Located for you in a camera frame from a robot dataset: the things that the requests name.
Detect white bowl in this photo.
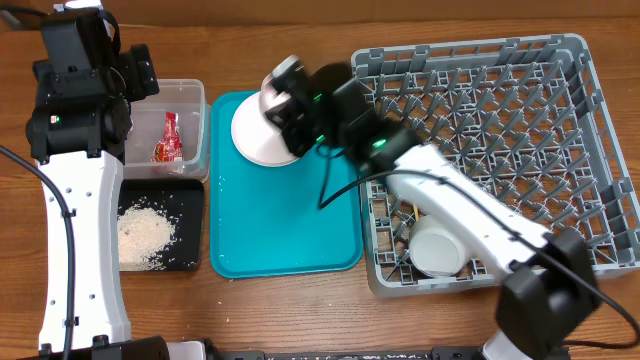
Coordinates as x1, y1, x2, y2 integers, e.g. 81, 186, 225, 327
409, 215, 471, 277

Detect grey dishwasher rack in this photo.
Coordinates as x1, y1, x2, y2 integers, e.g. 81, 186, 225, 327
351, 34, 639, 279

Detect clear plastic bin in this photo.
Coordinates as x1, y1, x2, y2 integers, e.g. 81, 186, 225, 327
124, 79, 211, 182

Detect rice grains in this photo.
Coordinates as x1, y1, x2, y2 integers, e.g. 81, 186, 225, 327
117, 197, 180, 272

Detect black tray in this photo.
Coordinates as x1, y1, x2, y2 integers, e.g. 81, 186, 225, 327
117, 179, 204, 272

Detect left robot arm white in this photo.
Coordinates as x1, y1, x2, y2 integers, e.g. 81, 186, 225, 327
26, 7, 169, 359

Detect teal serving tray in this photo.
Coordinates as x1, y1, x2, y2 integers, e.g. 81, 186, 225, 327
209, 91, 364, 279

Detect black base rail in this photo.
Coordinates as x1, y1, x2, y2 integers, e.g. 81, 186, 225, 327
220, 347, 484, 360

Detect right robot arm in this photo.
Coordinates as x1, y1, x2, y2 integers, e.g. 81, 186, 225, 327
259, 56, 601, 359

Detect large pink plate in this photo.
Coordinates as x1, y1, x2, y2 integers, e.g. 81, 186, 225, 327
231, 93, 298, 167

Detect red snack wrapper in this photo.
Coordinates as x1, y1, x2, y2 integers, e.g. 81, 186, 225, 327
151, 112, 183, 162

